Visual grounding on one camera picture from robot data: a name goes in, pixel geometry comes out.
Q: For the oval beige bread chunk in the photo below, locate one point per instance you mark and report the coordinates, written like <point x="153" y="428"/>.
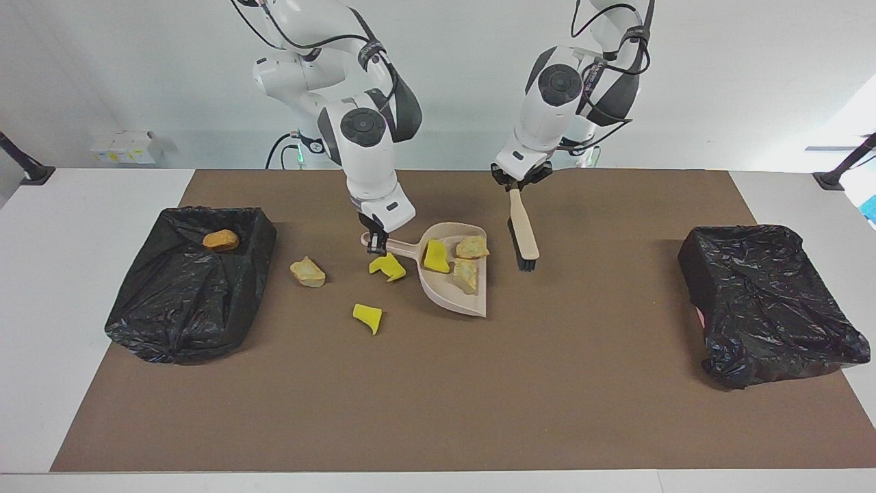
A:
<point x="467" y="274"/>

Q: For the notched yellow sponge piece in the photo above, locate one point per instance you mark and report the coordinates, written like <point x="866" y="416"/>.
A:
<point x="388" y="268"/>

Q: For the beige plastic dustpan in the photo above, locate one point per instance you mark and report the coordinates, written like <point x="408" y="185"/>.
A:
<point x="452" y="298"/>

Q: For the black bag-lined bin with trash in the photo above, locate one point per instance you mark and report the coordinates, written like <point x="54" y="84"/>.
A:
<point x="185" y="308"/>

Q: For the white socket box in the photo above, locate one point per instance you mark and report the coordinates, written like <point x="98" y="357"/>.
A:
<point x="126" y="147"/>

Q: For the black camera stand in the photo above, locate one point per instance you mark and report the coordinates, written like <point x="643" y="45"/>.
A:
<point x="27" y="164"/>
<point x="845" y="164"/>

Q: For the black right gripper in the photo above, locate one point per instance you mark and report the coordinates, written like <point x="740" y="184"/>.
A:
<point x="368" y="224"/>

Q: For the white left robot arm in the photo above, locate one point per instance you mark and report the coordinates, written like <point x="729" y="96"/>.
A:
<point x="540" y="130"/>

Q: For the beige brush with black bristles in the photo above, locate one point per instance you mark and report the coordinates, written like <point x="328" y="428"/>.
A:
<point x="524" y="229"/>

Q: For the brown table mat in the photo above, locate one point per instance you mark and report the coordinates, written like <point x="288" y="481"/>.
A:
<point x="547" y="397"/>

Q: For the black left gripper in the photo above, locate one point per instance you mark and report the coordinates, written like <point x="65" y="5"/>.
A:
<point x="537" y="172"/>

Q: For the orange-brown bread nugget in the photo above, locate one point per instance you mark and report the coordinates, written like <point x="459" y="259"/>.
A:
<point x="220" y="239"/>

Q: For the cyan object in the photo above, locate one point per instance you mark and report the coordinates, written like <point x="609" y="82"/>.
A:
<point x="870" y="209"/>

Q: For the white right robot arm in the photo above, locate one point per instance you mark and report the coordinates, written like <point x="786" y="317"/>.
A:
<point x="369" y="164"/>

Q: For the empty black bag-lined trash bin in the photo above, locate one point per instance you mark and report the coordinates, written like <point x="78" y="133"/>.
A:
<point x="766" y="308"/>

